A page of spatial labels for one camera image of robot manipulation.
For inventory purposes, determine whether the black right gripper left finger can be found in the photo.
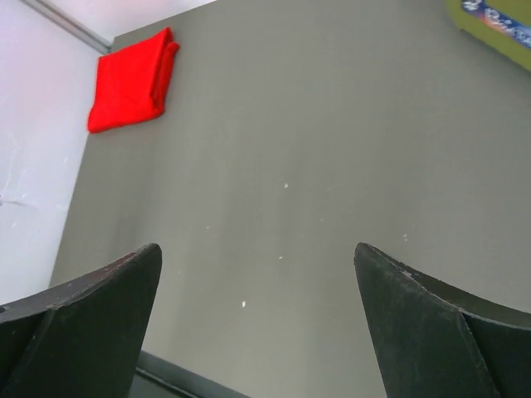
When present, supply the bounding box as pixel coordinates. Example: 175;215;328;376
1;244;162;397

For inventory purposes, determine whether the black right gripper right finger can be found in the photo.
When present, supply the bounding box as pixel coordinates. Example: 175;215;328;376
353;243;530;397

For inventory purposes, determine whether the olive green plastic bin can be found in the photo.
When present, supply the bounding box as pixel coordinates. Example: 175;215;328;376
445;0;530;71

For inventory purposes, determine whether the left aluminium frame post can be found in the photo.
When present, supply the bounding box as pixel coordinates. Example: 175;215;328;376
21;0;112;55

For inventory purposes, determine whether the folded bright red t-shirt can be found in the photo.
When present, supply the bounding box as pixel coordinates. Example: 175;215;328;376
87;27;180;134

